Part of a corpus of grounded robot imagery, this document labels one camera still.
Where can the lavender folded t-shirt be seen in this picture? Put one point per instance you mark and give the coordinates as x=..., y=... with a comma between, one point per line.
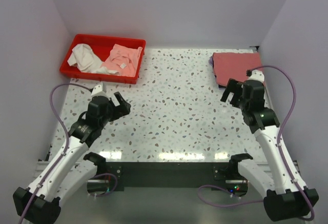
x=211, y=62

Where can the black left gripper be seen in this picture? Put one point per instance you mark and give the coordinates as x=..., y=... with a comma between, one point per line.
x=123, y=109

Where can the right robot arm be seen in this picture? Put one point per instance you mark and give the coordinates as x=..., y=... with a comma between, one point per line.
x=284, y=192

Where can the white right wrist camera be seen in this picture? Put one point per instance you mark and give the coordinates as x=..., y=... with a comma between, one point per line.
x=255, y=75

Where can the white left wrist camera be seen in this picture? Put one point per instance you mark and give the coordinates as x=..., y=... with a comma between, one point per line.
x=99, y=90

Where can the white t-shirt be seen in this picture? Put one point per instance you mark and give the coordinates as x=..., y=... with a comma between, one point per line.
x=83, y=57

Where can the red plastic bin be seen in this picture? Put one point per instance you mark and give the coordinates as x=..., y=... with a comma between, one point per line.
x=101, y=46

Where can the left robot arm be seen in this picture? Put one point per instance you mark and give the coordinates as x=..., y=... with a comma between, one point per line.
x=74, y=164

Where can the light pink t-shirt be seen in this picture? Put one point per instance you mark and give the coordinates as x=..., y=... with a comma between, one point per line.
x=123, y=60

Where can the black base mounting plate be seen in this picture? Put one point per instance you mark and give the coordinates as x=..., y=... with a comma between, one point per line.
x=166, y=175

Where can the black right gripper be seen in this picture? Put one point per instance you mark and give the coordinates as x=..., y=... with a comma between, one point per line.
x=229, y=87

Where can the dusty red t-shirt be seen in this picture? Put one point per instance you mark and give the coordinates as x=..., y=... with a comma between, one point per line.
x=234, y=65

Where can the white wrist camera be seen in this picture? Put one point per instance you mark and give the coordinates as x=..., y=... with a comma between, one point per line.
x=255, y=75
x=99, y=90

